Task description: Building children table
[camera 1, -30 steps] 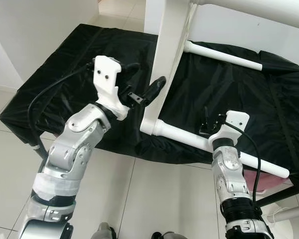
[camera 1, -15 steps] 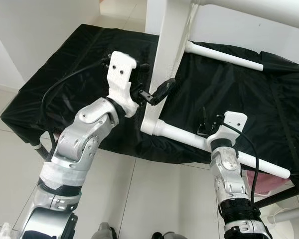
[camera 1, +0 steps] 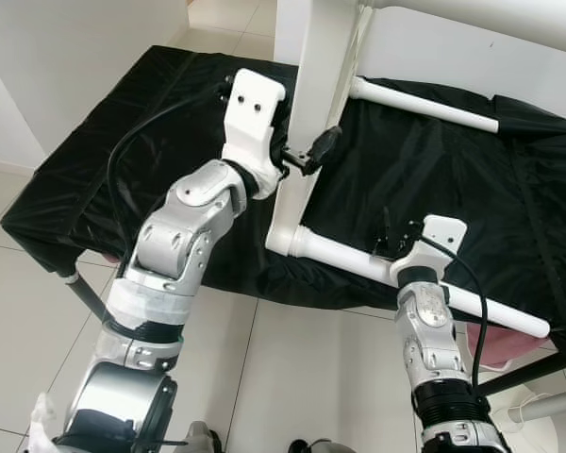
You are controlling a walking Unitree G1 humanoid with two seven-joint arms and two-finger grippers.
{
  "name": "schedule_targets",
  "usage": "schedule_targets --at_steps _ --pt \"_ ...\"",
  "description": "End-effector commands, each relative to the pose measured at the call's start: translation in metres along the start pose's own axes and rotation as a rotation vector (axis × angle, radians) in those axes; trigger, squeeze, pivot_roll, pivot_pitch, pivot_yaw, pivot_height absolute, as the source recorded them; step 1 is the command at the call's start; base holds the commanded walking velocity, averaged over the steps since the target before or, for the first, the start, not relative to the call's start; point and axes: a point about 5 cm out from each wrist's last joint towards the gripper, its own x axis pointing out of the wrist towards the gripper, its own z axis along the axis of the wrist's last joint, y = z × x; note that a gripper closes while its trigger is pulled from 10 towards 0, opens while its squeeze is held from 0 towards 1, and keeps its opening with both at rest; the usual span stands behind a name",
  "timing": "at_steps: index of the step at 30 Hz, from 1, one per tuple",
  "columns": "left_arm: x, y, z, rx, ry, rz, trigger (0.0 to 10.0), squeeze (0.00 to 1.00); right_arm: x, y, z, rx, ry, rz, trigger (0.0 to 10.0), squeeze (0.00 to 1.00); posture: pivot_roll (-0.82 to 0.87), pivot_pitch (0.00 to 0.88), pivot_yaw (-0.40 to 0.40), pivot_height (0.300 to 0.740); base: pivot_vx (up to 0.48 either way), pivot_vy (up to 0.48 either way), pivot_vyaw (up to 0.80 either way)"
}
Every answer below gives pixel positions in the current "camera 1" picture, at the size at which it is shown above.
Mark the white plastic table leg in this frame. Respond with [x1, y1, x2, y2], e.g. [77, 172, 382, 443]
[368, 0, 566, 56]
[266, 224, 554, 340]
[347, 75, 502, 135]

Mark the white plastic table top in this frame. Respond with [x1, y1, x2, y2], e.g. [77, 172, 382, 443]
[264, 0, 376, 256]

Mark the grey robot leg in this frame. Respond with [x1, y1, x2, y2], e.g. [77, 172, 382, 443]
[183, 420, 224, 453]
[309, 437, 356, 453]

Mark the pink object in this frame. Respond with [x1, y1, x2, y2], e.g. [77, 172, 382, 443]
[466, 319, 536, 371]

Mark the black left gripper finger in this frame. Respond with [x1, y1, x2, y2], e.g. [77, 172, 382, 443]
[307, 125, 344, 170]

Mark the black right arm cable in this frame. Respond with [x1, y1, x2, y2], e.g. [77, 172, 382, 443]
[419, 234, 492, 390]

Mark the grey robot right leg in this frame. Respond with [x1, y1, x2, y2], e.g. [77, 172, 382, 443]
[309, 437, 356, 453]

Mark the grey robot left leg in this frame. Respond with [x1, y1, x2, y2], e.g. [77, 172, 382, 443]
[183, 420, 224, 453]

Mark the black cloth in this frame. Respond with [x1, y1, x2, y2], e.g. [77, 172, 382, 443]
[0, 44, 566, 380]

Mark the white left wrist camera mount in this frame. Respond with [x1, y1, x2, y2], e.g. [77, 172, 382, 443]
[221, 68, 290, 191]

